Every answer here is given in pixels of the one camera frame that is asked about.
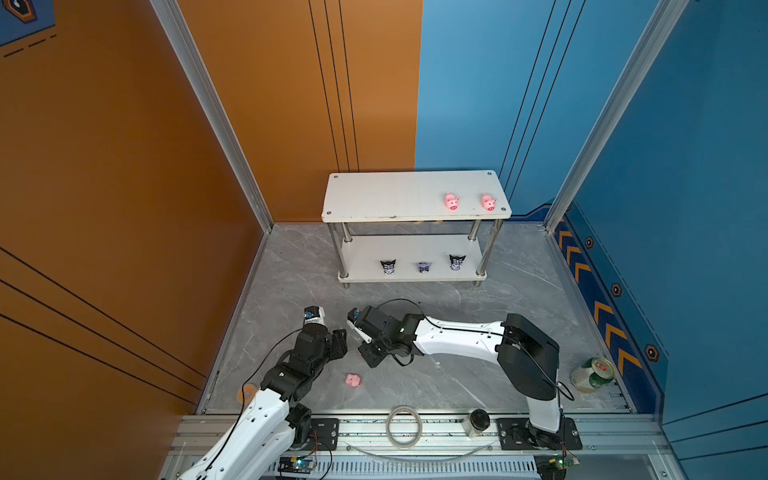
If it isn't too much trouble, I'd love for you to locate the black white Kuromi figure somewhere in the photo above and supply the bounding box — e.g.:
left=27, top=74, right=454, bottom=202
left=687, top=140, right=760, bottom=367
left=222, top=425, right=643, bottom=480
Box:
left=380, top=259, right=396, bottom=275
left=449, top=254, right=466, bottom=271

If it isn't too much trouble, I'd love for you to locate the pink pig toy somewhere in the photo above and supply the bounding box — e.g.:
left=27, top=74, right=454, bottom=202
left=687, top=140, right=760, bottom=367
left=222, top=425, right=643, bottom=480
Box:
left=444, top=193, right=460, bottom=211
left=345, top=374, right=362, bottom=388
left=481, top=194, right=496, bottom=212

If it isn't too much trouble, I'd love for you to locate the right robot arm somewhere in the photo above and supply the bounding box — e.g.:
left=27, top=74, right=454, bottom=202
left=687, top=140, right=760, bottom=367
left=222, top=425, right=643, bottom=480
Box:
left=347, top=306, right=565, bottom=450

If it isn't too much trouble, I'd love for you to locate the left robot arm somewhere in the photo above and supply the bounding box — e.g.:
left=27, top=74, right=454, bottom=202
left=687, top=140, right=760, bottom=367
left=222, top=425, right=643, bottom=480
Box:
left=181, top=322, right=348, bottom=479

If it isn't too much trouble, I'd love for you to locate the white two-tier shelf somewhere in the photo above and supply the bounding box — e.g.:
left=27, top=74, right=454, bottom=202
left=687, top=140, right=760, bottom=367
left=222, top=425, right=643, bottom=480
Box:
left=322, top=170, right=511, bottom=286

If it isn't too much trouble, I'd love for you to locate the pink pig toy front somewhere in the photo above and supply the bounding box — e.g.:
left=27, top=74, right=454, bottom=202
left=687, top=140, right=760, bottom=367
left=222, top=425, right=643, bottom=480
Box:
left=345, top=374, right=362, bottom=388

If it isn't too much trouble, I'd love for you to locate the green circuit board left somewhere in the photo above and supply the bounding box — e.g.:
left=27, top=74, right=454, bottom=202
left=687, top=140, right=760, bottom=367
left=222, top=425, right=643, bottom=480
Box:
left=277, top=457, right=317, bottom=477

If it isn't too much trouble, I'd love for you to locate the green circuit board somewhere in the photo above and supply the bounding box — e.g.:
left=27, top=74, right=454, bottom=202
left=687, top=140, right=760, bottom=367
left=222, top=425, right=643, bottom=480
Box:
left=549, top=457, right=574, bottom=471
left=277, top=457, right=317, bottom=477

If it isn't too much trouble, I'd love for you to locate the black capped small jar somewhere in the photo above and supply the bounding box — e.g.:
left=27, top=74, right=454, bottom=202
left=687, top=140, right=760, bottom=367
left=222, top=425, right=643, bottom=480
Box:
left=461, top=409, right=490, bottom=438

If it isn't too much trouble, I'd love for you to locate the green circuit board right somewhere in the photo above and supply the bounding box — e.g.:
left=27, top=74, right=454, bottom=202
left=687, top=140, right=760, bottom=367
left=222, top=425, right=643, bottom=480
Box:
left=549, top=457, right=574, bottom=471

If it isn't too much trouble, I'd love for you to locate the green beverage can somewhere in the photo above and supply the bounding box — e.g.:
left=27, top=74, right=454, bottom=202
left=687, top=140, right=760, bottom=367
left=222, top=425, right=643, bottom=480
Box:
left=570, top=357, right=615, bottom=393

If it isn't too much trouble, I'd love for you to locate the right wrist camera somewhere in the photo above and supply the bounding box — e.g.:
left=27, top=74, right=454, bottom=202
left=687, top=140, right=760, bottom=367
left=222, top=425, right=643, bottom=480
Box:
left=347, top=308, right=374, bottom=343

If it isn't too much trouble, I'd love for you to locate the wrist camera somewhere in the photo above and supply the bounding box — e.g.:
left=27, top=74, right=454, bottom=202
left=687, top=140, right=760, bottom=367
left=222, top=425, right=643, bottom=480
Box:
left=347, top=308, right=374, bottom=343
left=303, top=305, right=326, bottom=327

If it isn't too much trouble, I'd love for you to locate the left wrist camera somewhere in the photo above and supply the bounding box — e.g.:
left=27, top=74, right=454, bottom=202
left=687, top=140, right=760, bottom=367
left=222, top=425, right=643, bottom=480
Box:
left=303, top=305, right=326, bottom=327

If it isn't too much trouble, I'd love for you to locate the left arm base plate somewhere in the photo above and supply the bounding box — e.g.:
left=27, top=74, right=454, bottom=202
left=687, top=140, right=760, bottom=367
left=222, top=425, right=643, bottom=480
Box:
left=291, top=417, right=340, bottom=451

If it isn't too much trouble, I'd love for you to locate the coiled clear cable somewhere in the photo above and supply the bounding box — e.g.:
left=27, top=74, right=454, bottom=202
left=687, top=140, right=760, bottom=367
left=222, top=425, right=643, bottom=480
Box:
left=385, top=405, right=423, bottom=449

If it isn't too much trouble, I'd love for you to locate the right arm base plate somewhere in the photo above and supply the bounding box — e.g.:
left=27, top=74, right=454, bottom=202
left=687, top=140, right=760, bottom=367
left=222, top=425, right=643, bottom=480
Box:
left=496, top=417, right=583, bottom=451

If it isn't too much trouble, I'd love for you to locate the aluminium frame post left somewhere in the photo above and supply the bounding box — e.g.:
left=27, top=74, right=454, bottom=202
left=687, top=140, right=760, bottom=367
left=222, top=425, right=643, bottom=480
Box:
left=150, top=0, right=274, bottom=234

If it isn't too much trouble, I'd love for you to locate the aluminium frame post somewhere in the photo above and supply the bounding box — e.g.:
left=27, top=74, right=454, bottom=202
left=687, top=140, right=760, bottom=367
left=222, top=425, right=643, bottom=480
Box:
left=543, top=0, right=689, bottom=235
left=150, top=0, right=274, bottom=234

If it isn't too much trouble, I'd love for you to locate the aluminium frame post right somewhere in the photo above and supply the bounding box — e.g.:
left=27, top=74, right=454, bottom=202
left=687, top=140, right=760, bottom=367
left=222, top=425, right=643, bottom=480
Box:
left=543, top=0, right=689, bottom=235

